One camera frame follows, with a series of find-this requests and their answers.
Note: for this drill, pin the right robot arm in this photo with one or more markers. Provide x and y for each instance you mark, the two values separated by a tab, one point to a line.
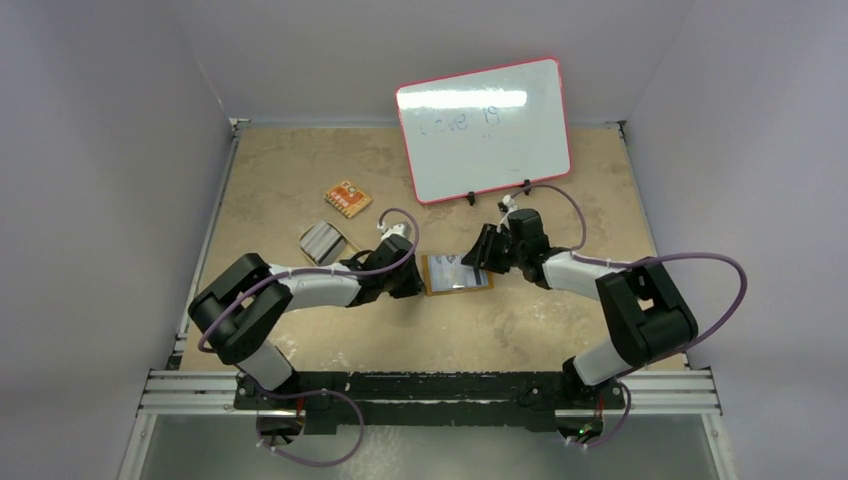
645	313

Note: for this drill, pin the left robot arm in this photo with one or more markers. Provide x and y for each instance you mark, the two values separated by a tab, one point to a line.
237	312

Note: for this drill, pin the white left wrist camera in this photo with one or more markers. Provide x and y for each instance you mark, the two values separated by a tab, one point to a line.
401	229

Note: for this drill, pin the pink framed whiteboard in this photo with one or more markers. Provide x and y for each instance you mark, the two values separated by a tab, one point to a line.
485	130

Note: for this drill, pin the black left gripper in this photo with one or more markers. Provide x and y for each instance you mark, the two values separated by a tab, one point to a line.
414	286

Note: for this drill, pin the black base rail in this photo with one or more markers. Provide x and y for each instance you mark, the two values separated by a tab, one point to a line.
537	401

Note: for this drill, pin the yellow leather card holder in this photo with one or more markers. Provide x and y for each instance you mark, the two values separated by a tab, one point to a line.
475	279

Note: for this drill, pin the aluminium frame rails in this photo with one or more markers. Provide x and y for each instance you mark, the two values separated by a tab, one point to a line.
276	178

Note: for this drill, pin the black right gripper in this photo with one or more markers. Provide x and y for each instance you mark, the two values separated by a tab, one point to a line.
488	249

